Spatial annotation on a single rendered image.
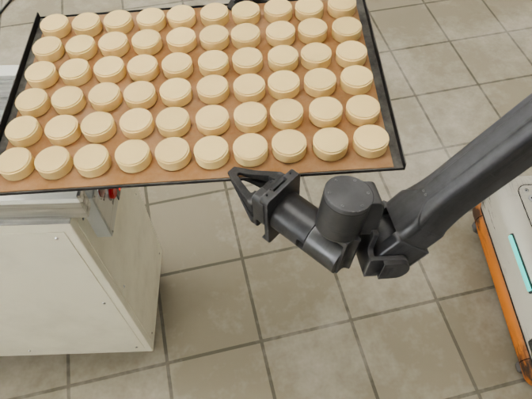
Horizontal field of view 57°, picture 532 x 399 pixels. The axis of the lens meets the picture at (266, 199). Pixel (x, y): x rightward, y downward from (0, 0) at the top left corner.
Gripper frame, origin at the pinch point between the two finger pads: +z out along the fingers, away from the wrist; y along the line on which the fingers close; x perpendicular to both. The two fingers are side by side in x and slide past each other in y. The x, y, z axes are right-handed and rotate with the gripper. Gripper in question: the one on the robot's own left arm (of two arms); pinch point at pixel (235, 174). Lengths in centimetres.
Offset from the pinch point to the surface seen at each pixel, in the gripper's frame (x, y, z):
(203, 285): 7, 99, 33
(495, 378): 46, 102, -55
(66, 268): -23.2, 32.2, 27.8
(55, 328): -33, 66, 39
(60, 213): -18.7, 13.3, 24.3
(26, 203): -21.7, 9.7, 27.2
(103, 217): -12.8, 22.0, 24.6
